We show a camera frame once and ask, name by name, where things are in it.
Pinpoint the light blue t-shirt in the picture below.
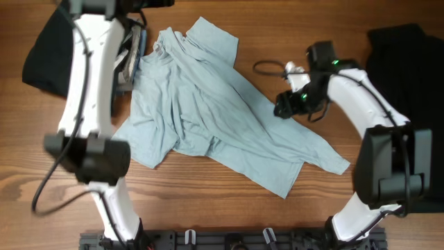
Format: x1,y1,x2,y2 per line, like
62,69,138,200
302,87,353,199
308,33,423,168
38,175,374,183
114,18,349,198

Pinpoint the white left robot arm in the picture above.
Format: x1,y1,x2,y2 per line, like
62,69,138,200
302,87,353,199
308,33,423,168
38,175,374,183
31,1,174,249

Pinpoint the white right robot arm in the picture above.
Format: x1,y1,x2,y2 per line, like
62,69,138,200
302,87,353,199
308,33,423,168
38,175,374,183
274,41,432,246

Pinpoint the black clothes pile right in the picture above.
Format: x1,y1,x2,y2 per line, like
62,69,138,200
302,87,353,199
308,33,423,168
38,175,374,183
366,24,443,213

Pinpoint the grey folded garment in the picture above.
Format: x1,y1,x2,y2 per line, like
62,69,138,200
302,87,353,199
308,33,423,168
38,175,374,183
118,26,142,85

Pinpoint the black folded garment top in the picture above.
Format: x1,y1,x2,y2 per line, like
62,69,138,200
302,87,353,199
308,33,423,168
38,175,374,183
22,10,74,97

